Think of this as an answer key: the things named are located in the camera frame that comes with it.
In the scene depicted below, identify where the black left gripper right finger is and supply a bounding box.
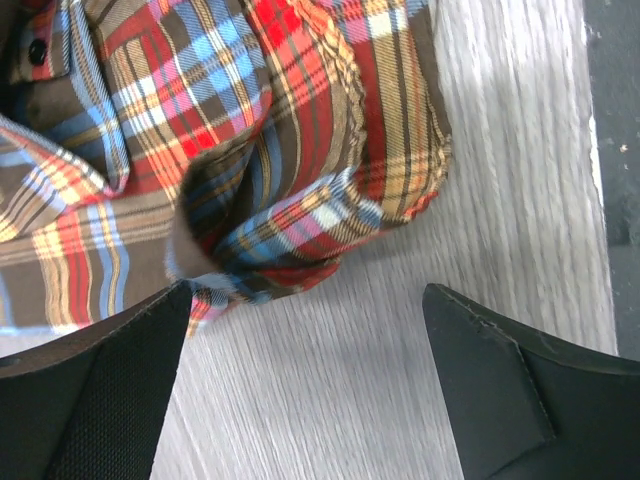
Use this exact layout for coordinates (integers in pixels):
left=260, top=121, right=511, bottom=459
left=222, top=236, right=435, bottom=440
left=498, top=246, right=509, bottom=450
left=423, top=284, right=639, bottom=479

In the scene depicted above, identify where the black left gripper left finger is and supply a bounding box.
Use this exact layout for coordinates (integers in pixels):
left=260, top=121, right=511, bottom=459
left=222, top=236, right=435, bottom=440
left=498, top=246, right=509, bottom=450
left=1, top=282, right=192, bottom=479

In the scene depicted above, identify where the red brown plaid shirt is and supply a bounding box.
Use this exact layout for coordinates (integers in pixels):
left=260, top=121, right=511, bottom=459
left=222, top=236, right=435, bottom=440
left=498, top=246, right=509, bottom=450
left=1, top=1, right=452, bottom=334

